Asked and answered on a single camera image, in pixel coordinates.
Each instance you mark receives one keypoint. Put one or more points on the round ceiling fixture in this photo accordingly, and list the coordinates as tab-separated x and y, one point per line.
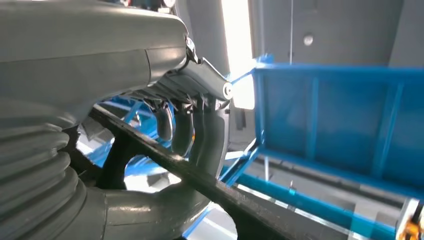
308	39

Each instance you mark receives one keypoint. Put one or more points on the long bright ceiling light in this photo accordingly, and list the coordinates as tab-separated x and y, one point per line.
236	39

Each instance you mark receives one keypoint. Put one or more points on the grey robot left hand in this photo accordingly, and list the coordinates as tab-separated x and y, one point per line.
82	49

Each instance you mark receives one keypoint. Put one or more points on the blue metal shelf rack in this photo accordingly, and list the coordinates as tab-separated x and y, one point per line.
331	116

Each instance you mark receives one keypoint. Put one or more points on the white aluminium frame post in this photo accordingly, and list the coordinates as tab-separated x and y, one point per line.
405	215

